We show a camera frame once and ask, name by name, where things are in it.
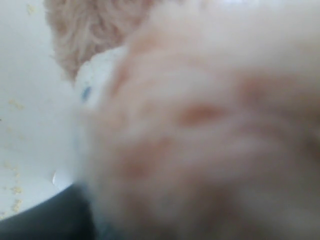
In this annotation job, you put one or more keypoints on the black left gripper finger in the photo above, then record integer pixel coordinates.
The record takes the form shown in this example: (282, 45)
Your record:
(66, 216)

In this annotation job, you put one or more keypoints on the tan teddy bear striped sweater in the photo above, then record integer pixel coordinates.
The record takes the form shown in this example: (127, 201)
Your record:
(207, 126)

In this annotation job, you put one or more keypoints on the white paper scrap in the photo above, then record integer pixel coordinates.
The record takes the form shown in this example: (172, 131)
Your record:
(62, 179)

